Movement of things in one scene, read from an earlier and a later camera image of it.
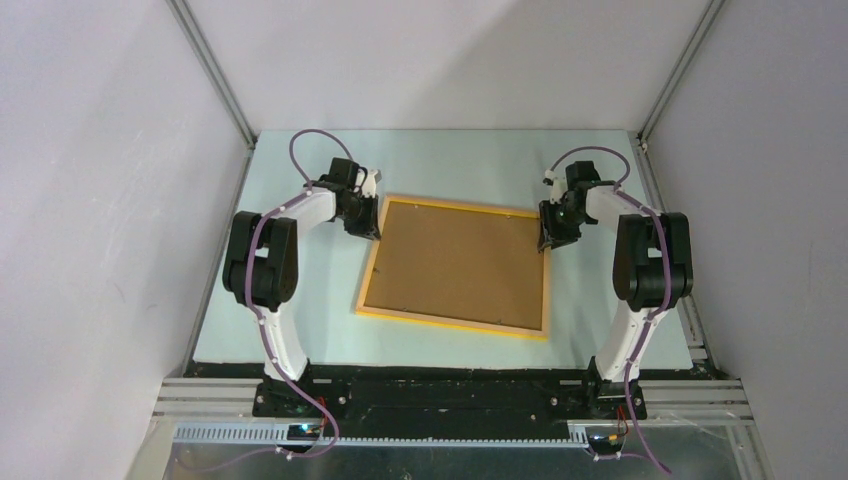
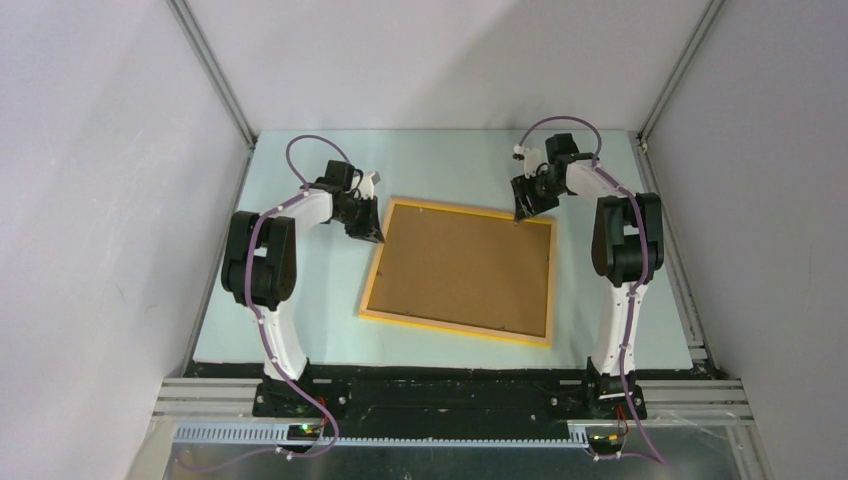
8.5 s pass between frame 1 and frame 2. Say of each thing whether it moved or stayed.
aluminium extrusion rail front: stayed
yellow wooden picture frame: moved
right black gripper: moved
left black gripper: stayed
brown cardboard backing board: stayed
